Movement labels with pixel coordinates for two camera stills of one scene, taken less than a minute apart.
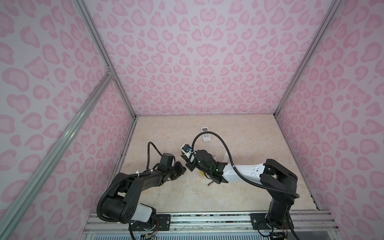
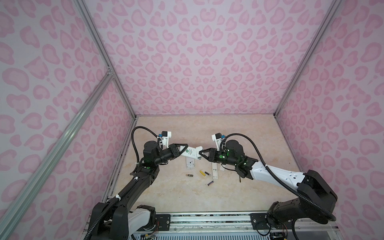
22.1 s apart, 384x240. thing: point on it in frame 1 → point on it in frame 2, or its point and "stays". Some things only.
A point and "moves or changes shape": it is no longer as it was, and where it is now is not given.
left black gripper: [181, 169] → [174, 151]
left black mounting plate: [162, 222] stays
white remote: [206, 137] moves or changes shape
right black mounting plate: [258, 221] stays
